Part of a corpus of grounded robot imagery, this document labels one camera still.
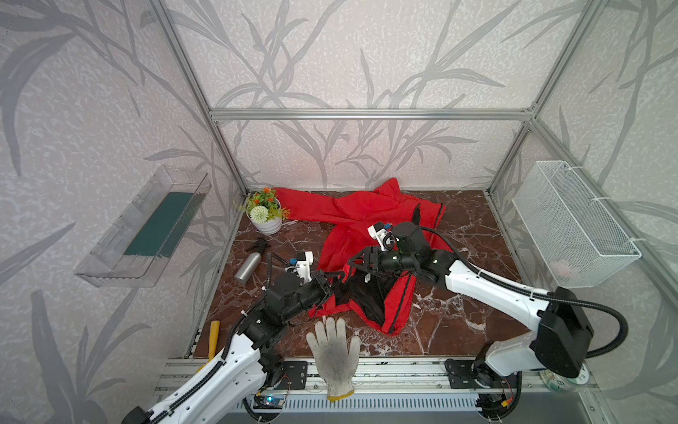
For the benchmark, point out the silver spray bottle black nozzle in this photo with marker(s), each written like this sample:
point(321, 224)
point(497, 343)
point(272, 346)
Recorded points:
point(251, 263)

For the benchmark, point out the yellow handled tool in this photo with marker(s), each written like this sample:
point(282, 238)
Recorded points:
point(214, 331)

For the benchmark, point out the clear acrylic wall shelf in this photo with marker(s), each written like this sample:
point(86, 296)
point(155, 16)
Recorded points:
point(137, 248)

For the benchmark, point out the red jacket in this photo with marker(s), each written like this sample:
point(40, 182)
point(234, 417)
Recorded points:
point(384, 303)

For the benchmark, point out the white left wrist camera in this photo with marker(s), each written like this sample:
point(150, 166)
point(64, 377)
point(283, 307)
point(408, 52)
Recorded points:
point(301, 264)

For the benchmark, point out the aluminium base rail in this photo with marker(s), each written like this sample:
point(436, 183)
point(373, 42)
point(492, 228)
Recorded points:
point(416, 384)

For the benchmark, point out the white knit work glove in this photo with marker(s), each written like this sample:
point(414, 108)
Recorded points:
point(335, 356)

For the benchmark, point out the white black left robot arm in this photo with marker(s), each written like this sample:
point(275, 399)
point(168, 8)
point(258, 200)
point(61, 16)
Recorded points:
point(248, 362)

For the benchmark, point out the artificial green flower plant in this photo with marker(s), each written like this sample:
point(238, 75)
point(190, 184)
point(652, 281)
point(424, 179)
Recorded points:
point(266, 197)

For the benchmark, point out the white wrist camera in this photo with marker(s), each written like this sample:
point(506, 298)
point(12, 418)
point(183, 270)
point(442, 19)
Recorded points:
point(301, 264)
point(383, 235)

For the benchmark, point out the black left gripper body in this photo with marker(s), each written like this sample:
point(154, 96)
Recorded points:
point(322, 286)

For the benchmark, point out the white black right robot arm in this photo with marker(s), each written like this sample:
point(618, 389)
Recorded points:
point(559, 333)

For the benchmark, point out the white ribbed flower pot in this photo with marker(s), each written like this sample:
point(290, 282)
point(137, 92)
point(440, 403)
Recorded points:
point(266, 223)

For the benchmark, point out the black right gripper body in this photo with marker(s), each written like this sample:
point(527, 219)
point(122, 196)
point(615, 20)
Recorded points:
point(368, 259)

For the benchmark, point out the white wire mesh basket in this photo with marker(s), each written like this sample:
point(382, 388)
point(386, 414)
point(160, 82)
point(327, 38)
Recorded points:
point(580, 241)

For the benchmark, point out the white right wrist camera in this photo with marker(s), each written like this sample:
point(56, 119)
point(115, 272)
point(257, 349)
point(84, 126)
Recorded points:
point(383, 235)

